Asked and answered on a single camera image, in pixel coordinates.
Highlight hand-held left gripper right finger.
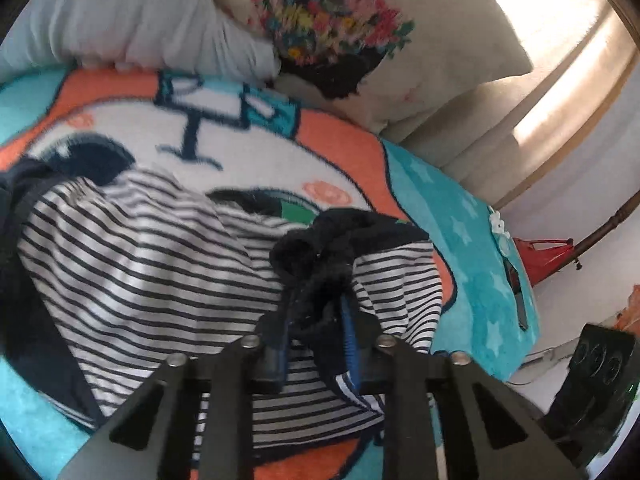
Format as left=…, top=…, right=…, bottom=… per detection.
left=340, top=296, right=588, bottom=480

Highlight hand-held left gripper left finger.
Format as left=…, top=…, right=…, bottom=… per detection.
left=57, top=307, right=296, bottom=480

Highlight striped pants with dark trim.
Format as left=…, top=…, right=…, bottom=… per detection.
left=0, top=157, right=443, bottom=453

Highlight red object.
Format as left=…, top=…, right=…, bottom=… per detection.
left=512, top=237, right=573, bottom=287

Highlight dark wooden pole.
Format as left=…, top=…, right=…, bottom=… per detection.
left=572, top=195, right=638, bottom=266

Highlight printed cartoon blanket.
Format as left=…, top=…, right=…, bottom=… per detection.
left=0, top=67, right=538, bottom=480

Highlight cream sofa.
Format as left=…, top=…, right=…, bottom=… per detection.
left=385, top=0, right=638, bottom=201

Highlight floral print cushion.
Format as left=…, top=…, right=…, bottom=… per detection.
left=205, top=0, right=536, bottom=136

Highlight white pillow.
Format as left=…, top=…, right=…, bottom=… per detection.
left=0, top=0, right=283, bottom=81

